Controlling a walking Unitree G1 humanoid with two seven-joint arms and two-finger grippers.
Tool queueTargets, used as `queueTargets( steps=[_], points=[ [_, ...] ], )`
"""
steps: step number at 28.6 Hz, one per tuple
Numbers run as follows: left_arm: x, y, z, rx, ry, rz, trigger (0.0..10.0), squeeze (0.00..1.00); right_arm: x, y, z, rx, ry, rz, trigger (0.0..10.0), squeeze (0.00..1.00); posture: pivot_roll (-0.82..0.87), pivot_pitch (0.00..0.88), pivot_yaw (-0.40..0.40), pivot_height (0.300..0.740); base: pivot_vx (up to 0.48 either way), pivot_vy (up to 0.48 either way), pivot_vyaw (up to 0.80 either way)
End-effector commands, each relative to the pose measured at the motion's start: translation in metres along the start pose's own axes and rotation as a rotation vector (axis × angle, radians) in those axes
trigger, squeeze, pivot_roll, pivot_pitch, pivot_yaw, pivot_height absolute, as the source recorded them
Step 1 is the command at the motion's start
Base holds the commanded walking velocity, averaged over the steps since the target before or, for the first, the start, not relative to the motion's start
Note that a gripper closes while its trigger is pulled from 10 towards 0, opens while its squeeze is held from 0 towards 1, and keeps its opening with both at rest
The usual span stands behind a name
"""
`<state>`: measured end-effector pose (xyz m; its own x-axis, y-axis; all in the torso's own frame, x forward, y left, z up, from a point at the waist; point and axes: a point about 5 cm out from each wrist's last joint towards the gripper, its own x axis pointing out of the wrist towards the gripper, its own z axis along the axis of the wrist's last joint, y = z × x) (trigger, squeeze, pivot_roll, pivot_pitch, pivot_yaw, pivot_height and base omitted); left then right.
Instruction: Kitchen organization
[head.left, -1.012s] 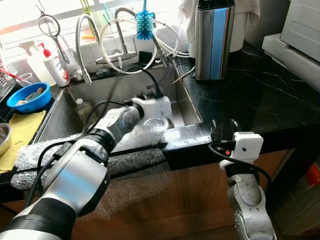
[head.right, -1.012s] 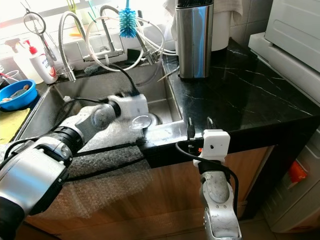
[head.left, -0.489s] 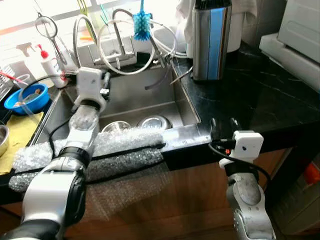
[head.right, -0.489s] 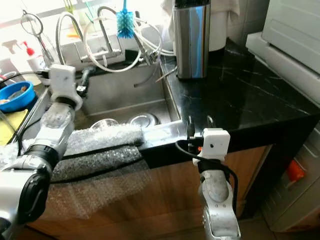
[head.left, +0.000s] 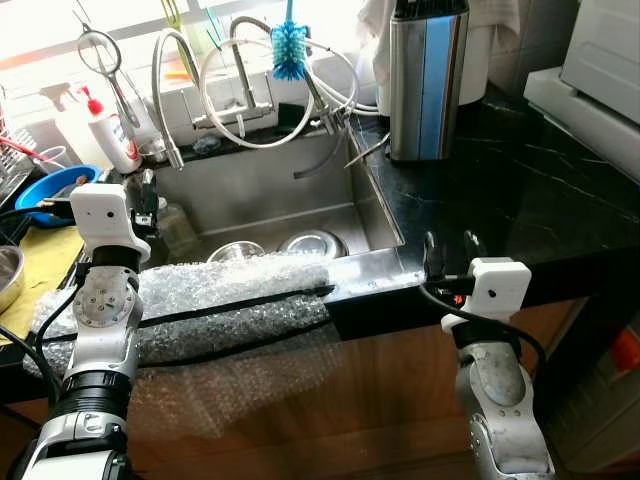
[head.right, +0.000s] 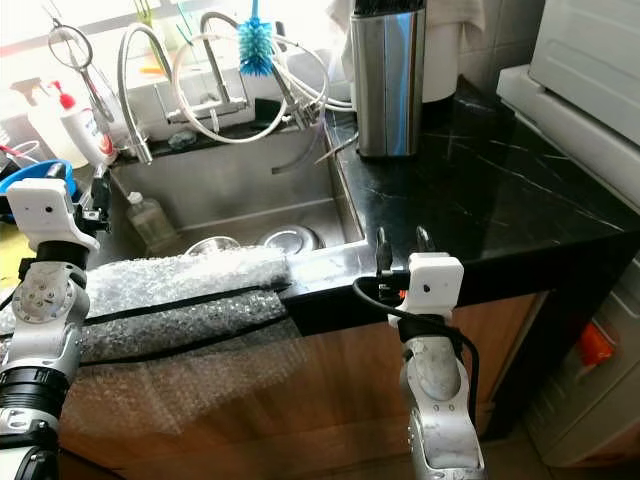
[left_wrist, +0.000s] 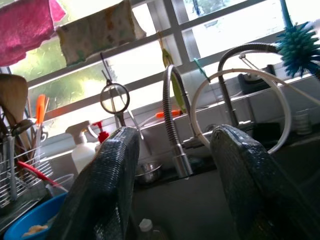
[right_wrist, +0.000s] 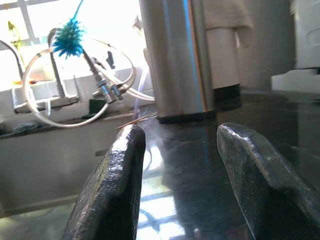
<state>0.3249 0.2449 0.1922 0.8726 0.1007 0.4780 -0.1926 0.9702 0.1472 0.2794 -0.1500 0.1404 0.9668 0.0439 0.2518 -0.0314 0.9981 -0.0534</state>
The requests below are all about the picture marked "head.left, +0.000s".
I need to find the steel kitchen sink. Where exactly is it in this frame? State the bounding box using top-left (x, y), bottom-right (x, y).
top-left (130, 130), bottom-right (406, 266)

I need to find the clear plastic bottle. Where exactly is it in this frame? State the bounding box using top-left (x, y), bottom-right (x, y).
top-left (155, 197), bottom-right (201, 261)

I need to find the small steel cup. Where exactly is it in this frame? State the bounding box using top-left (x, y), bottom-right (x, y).
top-left (140, 140), bottom-right (169, 163)

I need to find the white red pump soap bottle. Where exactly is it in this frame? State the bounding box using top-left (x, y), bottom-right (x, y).
top-left (80, 85), bottom-right (143, 176)

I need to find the flexible steel gooseneck faucet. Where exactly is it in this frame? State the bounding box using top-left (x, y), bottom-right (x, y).
top-left (150, 27), bottom-right (201, 169)

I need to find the steel bowl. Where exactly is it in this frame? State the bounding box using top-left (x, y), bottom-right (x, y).
top-left (0, 245), bottom-right (26, 313)
top-left (278, 230), bottom-right (348, 259)
top-left (205, 240), bottom-right (266, 264)

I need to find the white spray bottle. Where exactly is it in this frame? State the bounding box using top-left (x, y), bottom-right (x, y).
top-left (40, 82), bottom-right (101, 171)

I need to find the blue plastic bowl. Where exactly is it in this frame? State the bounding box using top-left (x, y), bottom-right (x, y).
top-left (15, 165), bottom-right (101, 226)

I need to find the clear plastic cup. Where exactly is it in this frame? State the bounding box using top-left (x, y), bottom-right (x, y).
top-left (30, 145), bottom-right (66, 171)

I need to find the bubble wrap sheet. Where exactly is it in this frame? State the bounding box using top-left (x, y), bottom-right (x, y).
top-left (30, 252), bottom-right (336, 371)

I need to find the steel mixer tap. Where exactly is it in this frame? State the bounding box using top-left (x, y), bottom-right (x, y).
top-left (190, 15), bottom-right (276, 129)

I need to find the yellow cloth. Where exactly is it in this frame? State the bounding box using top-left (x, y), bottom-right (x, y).
top-left (0, 225), bottom-right (86, 346)

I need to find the steel knife block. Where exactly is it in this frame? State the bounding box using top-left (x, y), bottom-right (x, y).
top-left (388, 0), bottom-right (471, 163)

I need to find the wooden base cabinet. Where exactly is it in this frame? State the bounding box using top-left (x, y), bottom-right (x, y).
top-left (0, 300), bottom-right (591, 480)

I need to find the orange plastic object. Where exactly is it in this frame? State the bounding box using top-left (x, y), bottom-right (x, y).
top-left (610, 325), bottom-right (640, 373)

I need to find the blue bottle brush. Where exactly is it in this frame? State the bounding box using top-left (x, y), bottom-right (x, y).
top-left (271, 0), bottom-right (310, 81)

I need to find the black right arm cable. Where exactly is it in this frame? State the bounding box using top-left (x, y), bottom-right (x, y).
top-left (418, 275), bottom-right (549, 386)

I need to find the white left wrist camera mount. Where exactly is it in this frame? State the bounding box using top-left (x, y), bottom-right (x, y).
top-left (70, 183), bottom-right (151, 251)

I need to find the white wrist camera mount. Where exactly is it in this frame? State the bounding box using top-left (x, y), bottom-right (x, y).
top-left (70, 183), bottom-right (151, 251)
top-left (468, 257), bottom-right (531, 323)

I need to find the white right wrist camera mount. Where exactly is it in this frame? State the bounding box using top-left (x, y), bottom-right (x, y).
top-left (468, 257), bottom-right (531, 323)

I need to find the steel wire skimmer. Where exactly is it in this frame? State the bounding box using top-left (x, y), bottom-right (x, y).
top-left (75, 10), bottom-right (141, 129)

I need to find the white looped hose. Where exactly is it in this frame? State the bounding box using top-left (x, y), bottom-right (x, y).
top-left (198, 38), bottom-right (379, 149)

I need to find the wire dish rack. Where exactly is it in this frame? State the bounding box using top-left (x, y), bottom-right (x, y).
top-left (0, 90), bottom-right (41, 201)

